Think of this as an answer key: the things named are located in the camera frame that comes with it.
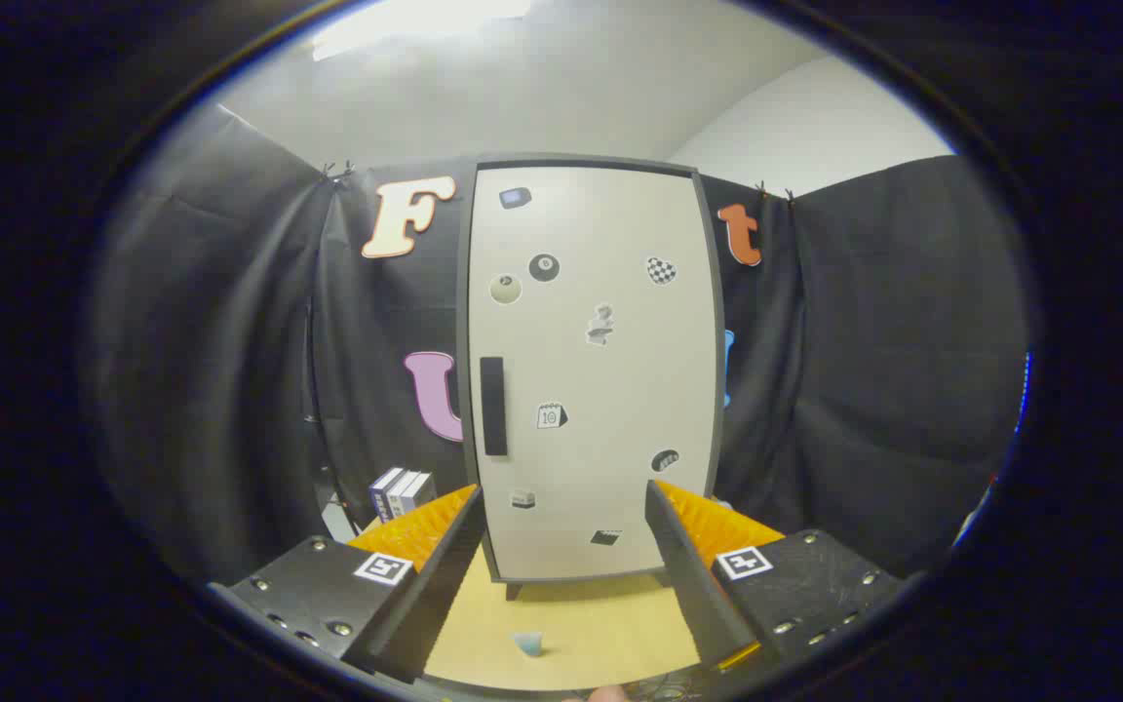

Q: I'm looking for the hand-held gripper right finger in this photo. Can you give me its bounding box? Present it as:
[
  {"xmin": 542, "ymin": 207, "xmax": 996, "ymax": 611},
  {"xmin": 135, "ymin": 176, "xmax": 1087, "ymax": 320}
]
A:
[{"xmin": 645, "ymin": 479, "xmax": 904, "ymax": 674}]

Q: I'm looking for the black backdrop cloth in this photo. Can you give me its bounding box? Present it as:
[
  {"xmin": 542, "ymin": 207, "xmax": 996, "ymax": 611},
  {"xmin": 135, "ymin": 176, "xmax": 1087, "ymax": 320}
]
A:
[{"xmin": 84, "ymin": 102, "xmax": 1030, "ymax": 586}]

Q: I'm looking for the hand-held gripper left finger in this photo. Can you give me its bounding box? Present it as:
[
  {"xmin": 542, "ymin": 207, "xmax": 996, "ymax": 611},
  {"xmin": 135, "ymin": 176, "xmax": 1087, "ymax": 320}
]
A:
[{"xmin": 209, "ymin": 484, "xmax": 484, "ymax": 683}]

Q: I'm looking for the black door handle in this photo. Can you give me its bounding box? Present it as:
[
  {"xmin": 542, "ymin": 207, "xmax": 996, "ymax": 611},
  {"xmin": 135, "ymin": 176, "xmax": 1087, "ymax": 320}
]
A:
[{"xmin": 480, "ymin": 357, "xmax": 508, "ymax": 457}]

